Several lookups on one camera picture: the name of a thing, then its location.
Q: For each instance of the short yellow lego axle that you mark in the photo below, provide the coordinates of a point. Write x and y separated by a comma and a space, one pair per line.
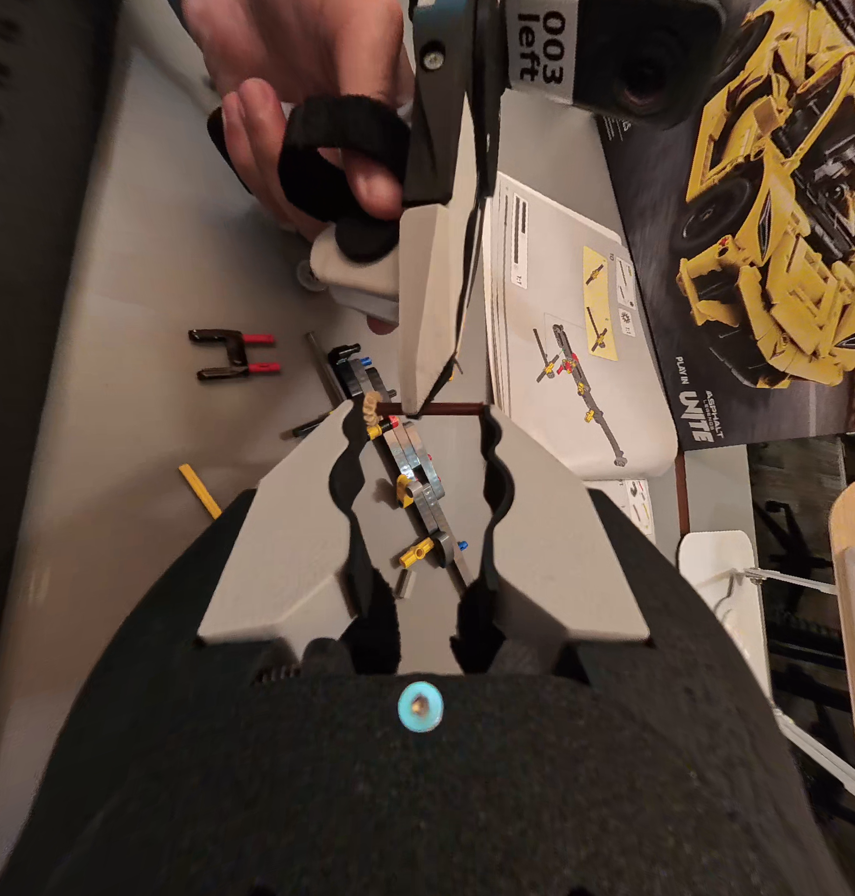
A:
200, 490

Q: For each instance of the black lego fork red pins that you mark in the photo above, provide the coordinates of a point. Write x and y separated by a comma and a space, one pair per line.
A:
224, 353

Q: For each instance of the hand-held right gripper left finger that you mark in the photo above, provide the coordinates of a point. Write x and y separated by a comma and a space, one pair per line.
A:
273, 560

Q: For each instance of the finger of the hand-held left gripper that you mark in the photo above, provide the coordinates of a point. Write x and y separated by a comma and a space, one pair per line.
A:
427, 301
474, 280

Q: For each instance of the tan lego gear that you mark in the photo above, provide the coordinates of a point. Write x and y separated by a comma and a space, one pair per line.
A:
371, 411

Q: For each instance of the long grey lego beam assembly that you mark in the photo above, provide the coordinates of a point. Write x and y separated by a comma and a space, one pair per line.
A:
417, 483

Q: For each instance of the brown lego axle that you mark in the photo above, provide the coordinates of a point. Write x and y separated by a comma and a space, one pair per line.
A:
441, 408

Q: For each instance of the lego box yellow car picture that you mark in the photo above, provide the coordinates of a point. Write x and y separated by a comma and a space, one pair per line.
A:
770, 210

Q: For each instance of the person's left hand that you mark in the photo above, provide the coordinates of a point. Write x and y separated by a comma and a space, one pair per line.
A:
280, 42

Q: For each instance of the wooden board document stand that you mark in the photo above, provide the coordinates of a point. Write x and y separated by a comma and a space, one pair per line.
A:
721, 595

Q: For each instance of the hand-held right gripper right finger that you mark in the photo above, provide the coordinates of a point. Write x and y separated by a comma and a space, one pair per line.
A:
574, 560

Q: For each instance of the open lego instruction booklet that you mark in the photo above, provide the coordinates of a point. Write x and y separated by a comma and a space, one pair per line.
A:
574, 392

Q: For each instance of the light grey lego pin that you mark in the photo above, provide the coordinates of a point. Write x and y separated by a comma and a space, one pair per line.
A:
405, 584

